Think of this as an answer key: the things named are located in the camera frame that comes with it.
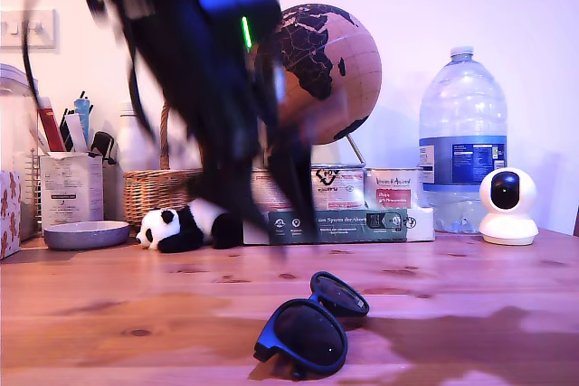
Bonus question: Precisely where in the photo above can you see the panda plush toy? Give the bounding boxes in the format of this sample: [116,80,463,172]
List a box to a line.
[135,195,245,255]

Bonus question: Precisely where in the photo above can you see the cork globe on stand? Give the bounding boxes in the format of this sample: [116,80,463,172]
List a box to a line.
[255,4,384,170]

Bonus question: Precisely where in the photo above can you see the grey shallow bowl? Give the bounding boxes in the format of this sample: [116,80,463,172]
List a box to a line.
[43,221,132,252]

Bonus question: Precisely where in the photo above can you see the clear container with lid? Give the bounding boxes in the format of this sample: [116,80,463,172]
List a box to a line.
[0,63,41,242]

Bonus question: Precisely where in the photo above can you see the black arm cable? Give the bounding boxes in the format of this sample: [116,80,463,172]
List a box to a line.
[22,0,157,146]

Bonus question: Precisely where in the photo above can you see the red and white tube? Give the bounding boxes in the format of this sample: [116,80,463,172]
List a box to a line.
[34,96,68,155]

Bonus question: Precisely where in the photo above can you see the gingerbread print box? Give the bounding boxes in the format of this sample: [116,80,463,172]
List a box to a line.
[0,170,23,261]

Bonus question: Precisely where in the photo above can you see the tin can pale pink label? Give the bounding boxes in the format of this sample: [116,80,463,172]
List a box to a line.
[250,167,293,213]

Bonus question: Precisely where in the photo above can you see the large clear water bottle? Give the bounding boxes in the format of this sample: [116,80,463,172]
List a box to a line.
[418,46,508,234]

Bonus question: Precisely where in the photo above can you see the small white round camera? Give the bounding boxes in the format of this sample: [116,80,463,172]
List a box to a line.
[478,167,539,247]

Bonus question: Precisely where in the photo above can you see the green cardboard can tray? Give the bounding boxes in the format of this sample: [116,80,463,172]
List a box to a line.
[242,205,436,246]

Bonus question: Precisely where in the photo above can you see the white metal bottle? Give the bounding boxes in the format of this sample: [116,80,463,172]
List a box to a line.
[116,101,150,174]

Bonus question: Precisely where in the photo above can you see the metal wire rack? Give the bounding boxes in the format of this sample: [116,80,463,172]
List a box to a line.
[27,146,43,227]

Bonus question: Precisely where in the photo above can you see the tin can red label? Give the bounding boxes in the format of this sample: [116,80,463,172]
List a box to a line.
[364,167,424,211]

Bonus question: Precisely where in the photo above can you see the black clip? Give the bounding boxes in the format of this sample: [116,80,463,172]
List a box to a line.
[89,131,118,166]

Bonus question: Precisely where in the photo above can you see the white wall switch plate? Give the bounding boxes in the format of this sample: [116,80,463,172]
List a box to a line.
[0,9,60,52]

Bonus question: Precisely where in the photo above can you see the wicker basket with handle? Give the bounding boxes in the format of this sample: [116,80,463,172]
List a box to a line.
[122,100,204,227]

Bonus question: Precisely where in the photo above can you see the black sunglasses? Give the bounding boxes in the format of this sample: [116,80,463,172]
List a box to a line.
[252,270,371,381]

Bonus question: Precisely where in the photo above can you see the tin can black scrawl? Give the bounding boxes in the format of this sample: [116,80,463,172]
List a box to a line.
[310,167,365,212]

